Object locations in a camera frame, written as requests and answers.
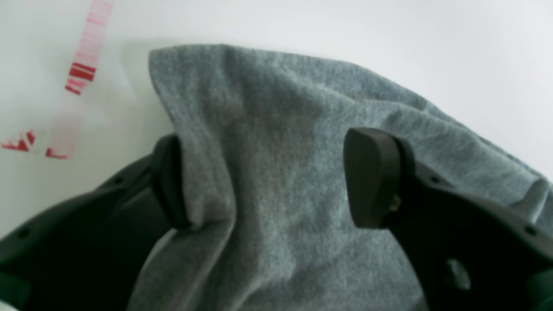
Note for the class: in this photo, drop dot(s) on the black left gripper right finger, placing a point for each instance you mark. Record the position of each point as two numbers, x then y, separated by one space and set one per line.
468 253

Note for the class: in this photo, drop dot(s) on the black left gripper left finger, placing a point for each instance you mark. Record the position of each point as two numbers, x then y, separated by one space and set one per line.
86 253

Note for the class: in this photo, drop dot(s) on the grey T-shirt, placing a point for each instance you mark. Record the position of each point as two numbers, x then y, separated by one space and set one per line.
262 136

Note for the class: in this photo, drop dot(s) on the red tape rectangle marking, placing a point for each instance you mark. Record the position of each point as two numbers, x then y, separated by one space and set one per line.
50 57

